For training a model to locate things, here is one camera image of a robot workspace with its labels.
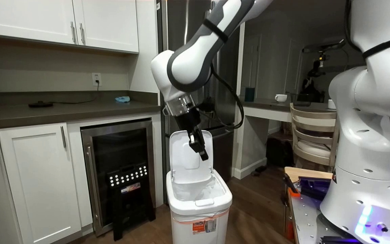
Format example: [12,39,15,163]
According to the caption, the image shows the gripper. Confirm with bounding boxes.
[174,107,210,162]

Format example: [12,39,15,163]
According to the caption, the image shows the white bin lid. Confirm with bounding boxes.
[169,130,214,184]

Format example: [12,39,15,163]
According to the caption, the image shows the white trash bin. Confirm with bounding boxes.
[166,130,233,244]

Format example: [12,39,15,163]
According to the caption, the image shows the white trash bag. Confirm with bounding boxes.
[171,175,230,225]

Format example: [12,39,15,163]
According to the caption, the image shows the dark shoe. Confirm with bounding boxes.
[251,165,267,177]

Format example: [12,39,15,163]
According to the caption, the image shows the black bag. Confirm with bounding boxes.
[266,137,294,167]

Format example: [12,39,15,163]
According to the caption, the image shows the black folded step stool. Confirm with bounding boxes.
[106,163,156,241]

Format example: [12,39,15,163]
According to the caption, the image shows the stainless beverage cooler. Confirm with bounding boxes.
[81,119,157,237]

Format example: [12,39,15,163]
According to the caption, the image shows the orange and black clamp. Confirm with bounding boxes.
[284,174,301,198]

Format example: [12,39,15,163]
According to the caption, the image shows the wooden chair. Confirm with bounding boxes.
[289,102,340,169]

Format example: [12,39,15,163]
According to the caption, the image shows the dark flat device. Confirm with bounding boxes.
[298,176,331,201]

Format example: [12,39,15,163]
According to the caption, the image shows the stainless steel refrigerator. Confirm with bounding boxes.
[157,0,240,185]

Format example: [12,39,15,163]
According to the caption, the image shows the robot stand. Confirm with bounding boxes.
[284,166,390,244]

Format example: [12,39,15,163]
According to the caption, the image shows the white lower cabinet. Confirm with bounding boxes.
[0,114,164,244]

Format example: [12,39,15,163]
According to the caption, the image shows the white cabinet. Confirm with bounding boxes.
[0,114,164,244]
[0,0,140,54]

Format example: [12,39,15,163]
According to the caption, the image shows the white upper cabinet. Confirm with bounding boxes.
[0,0,140,54]

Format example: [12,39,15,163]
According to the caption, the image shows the black cable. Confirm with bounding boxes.
[51,81,100,104]

